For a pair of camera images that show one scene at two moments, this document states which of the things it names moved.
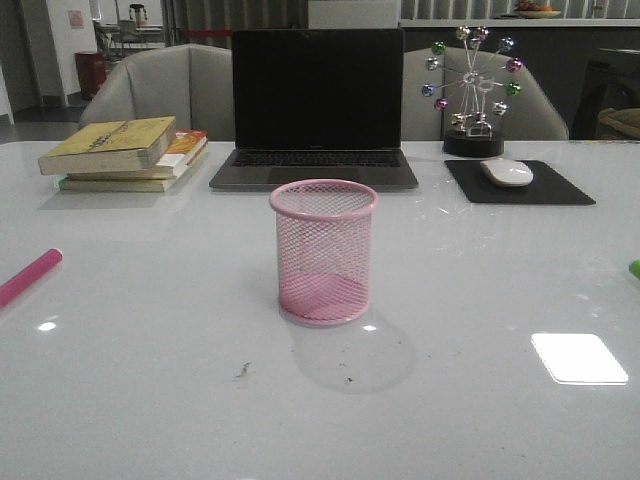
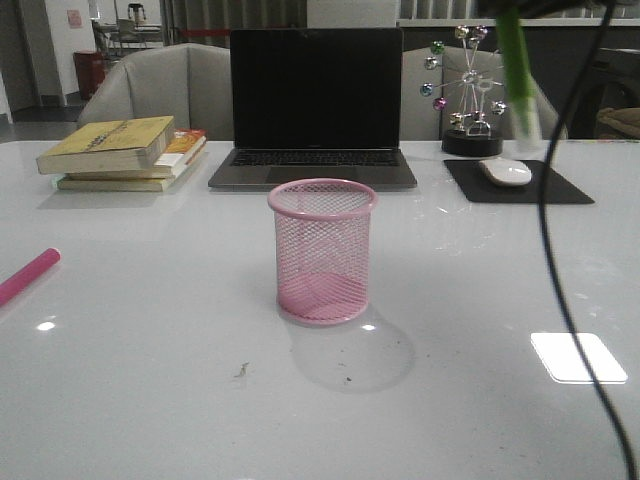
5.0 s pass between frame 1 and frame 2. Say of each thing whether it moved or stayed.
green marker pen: moved
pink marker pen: stayed
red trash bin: stayed
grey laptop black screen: stayed
